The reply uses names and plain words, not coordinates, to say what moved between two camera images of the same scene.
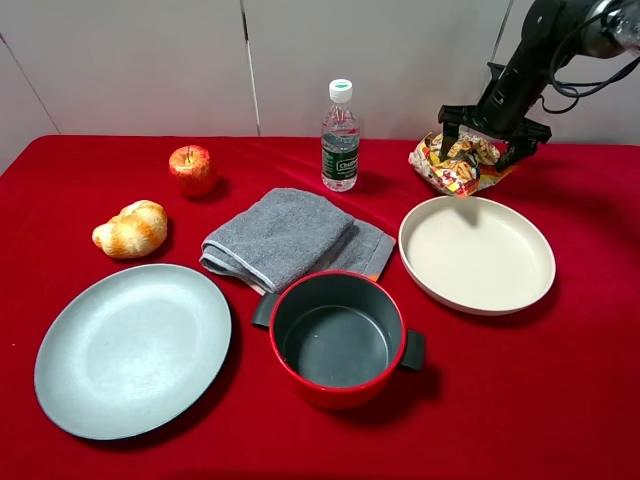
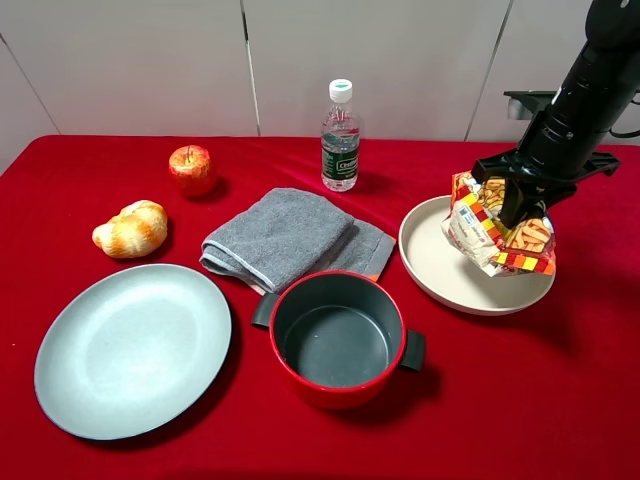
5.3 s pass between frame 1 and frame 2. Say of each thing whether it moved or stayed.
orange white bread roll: stayed
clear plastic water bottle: stayed
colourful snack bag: moved
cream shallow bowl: stayed
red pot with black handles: stayed
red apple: stayed
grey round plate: stayed
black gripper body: moved
